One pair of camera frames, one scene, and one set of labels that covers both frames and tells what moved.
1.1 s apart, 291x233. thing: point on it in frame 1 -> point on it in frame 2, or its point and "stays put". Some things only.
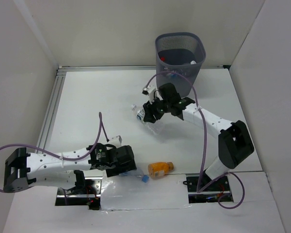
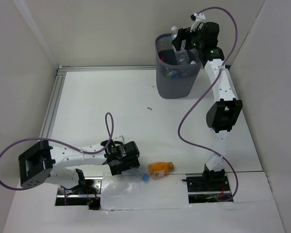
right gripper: x=150 y=111 -> x=183 y=33
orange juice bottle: x=158 y=169 stays put
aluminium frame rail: x=59 y=74 stays put
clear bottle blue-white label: x=152 y=127 -> x=182 y=57
